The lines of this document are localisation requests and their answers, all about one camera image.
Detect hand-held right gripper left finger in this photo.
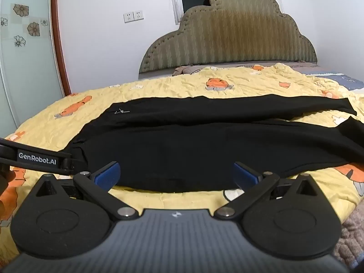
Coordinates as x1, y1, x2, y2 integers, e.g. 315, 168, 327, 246
35, 162, 140, 220

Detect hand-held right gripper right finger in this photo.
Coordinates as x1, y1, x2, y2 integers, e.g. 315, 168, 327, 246
215, 162, 325, 220

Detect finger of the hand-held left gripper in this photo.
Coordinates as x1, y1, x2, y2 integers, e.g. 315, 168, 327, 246
63, 159, 87, 177

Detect black pants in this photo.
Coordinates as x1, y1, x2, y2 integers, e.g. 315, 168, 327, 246
70, 93, 364, 193

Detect frosted glass flower door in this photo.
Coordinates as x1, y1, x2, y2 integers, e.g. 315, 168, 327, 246
0, 0, 64, 137

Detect yellow printed blanket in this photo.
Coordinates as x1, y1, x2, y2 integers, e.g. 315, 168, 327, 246
0, 63, 364, 253

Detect brown crumpled cloth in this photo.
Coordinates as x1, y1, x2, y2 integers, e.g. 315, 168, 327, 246
172, 66, 194, 76

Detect brown fuzzy blanket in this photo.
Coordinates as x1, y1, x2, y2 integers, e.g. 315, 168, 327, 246
333, 219, 364, 270

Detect olive striped padded headboard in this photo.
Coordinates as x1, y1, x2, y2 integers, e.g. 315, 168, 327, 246
138, 0, 317, 74

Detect grey patterned bed sheet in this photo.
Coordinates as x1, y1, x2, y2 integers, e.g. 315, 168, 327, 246
138, 61, 364, 91

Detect brown wooden door frame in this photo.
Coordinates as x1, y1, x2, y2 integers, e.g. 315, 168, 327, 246
51, 0, 72, 96

